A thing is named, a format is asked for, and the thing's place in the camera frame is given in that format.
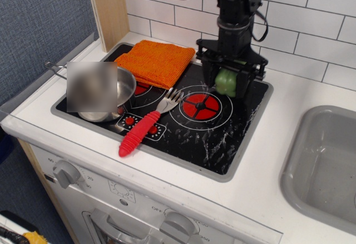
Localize stainless steel pot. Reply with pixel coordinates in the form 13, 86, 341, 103
44, 62, 136, 123

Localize yellow object bottom left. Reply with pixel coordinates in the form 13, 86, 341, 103
22, 231, 48, 244

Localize black toy stovetop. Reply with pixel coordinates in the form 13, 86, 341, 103
51, 63, 273, 182

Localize grey sink basin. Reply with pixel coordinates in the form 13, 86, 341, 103
280, 106, 355, 235

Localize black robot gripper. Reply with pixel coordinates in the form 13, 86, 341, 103
196, 23, 268, 98

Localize orange knitted towel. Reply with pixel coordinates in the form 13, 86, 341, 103
115, 40, 195, 89

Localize grey oven door handle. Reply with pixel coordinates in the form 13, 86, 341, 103
90, 209, 161, 243

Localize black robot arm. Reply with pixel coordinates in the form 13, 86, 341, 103
196, 0, 268, 98

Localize grey oven knob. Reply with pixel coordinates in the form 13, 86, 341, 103
159, 212, 195, 243

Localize fork with red handle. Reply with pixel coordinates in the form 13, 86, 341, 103
118, 88, 184, 157

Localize green toy bell pepper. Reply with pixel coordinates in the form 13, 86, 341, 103
215, 61, 246, 98

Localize grey timer knob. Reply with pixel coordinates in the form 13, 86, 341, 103
53, 160, 81, 188

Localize wooden side panel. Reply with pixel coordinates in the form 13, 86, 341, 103
91, 0, 130, 53

